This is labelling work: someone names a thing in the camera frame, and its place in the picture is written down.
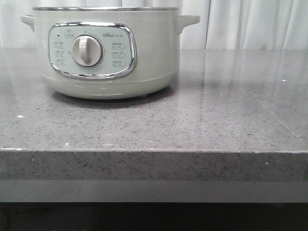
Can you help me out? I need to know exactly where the pale green electric cooking pot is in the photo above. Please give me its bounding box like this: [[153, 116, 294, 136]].
[[21, 7, 201, 100]]

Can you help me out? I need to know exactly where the white pleated curtain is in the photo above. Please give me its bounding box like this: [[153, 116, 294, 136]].
[[0, 0, 308, 50]]

